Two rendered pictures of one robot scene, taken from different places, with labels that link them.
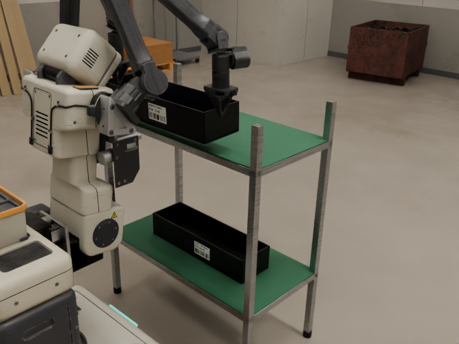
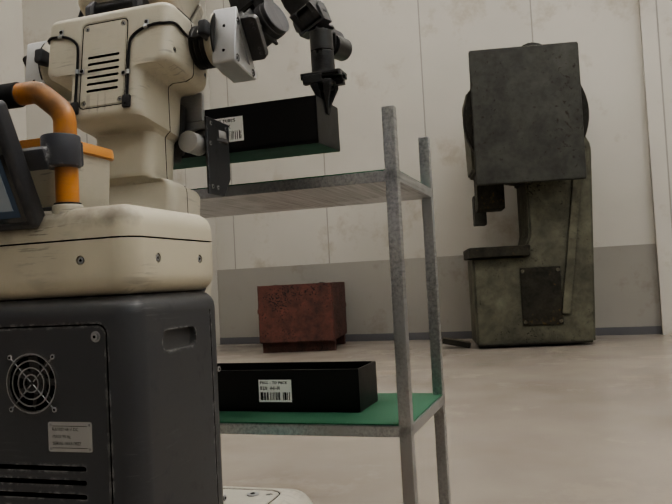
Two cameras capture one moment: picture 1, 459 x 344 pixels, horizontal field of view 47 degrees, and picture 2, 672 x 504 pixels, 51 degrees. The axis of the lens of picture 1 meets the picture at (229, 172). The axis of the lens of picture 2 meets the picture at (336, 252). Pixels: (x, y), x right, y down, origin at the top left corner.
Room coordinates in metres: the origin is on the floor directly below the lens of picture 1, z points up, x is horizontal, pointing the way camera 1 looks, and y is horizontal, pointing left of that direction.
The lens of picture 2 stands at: (0.13, 0.75, 0.69)
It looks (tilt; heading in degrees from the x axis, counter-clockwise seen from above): 2 degrees up; 335
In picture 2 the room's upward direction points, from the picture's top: 3 degrees counter-clockwise
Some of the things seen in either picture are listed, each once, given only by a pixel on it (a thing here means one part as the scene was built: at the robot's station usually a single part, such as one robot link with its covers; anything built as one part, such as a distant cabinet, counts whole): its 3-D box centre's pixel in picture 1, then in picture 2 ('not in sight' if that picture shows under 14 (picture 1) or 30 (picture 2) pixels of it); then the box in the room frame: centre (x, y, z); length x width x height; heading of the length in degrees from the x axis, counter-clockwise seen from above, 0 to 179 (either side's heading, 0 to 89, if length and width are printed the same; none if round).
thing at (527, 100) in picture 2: not in sight; (512, 195); (5.58, -3.63, 1.42); 1.46 x 1.30 x 2.85; 47
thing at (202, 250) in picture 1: (207, 239); (270, 385); (2.05, 0.09, 0.41); 0.57 x 0.17 x 0.11; 47
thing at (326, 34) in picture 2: (222, 62); (322, 42); (1.70, 0.03, 1.28); 0.07 x 0.06 x 0.07; 122
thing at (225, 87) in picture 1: (220, 81); (323, 66); (1.70, 0.04, 1.22); 0.10 x 0.07 x 0.07; 48
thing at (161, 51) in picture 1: (127, 56); not in sight; (7.08, 1.41, 0.19); 1.10 x 0.73 x 0.39; 137
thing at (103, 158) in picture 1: (100, 144); (162, 150); (1.67, 0.44, 0.99); 0.28 x 0.16 x 0.22; 48
